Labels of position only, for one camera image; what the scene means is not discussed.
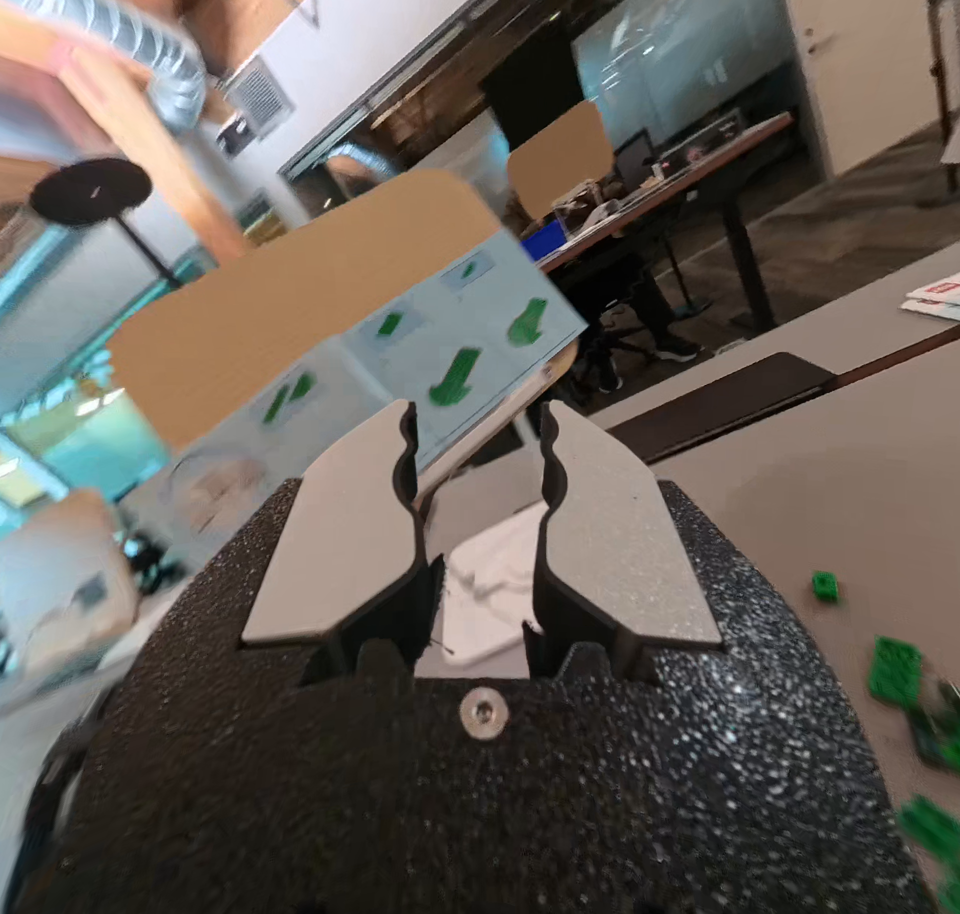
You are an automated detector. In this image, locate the small silver duct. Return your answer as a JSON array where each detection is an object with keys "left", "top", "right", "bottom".
[{"left": 326, "top": 141, "right": 391, "bottom": 180}]

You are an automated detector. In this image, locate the white air vent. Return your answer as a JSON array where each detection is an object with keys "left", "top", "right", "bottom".
[{"left": 223, "top": 57, "right": 295, "bottom": 141}]

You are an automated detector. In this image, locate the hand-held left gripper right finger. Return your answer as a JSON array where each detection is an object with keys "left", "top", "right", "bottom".
[{"left": 521, "top": 400, "right": 723, "bottom": 681}]

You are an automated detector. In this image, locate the large silver duct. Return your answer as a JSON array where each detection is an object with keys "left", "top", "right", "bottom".
[{"left": 0, "top": 0, "right": 207, "bottom": 131}]

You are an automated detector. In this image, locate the black lego box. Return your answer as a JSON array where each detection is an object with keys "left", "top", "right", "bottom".
[{"left": 660, "top": 107, "right": 747, "bottom": 161}]

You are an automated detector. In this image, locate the blue bin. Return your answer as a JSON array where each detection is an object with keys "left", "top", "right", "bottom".
[{"left": 519, "top": 220, "right": 565, "bottom": 264}]

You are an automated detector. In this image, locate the black wall panel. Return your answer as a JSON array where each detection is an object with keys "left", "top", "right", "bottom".
[{"left": 483, "top": 25, "right": 597, "bottom": 152}]

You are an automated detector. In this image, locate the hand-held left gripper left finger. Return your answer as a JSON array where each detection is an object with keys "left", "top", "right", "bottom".
[{"left": 240, "top": 400, "right": 444, "bottom": 679}]

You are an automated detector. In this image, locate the wooden pillar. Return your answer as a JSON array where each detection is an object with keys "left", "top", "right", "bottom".
[{"left": 0, "top": 0, "right": 252, "bottom": 266}]

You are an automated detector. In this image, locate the flower print instruction booklet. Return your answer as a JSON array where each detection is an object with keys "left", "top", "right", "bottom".
[{"left": 903, "top": 272, "right": 960, "bottom": 306}]

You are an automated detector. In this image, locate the long table with black legs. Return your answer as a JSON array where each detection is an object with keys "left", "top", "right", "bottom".
[{"left": 534, "top": 110, "right": 796, "bottom": 334}]

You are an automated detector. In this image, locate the pile of small lego pieces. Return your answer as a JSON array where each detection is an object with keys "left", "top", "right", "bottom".
[{"left": 812, "top": 569, "right": 960, "bottom": 914}]

